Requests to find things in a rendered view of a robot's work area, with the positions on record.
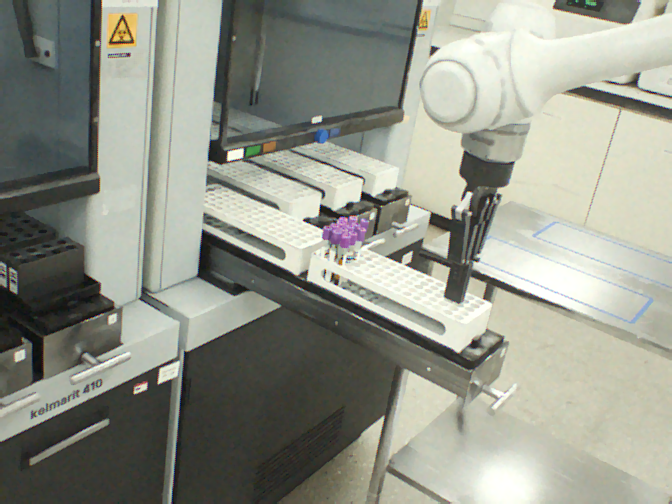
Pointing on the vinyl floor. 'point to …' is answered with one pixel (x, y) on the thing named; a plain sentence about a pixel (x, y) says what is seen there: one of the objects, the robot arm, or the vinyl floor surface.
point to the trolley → (491, 469)
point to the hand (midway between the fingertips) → (458, 279)
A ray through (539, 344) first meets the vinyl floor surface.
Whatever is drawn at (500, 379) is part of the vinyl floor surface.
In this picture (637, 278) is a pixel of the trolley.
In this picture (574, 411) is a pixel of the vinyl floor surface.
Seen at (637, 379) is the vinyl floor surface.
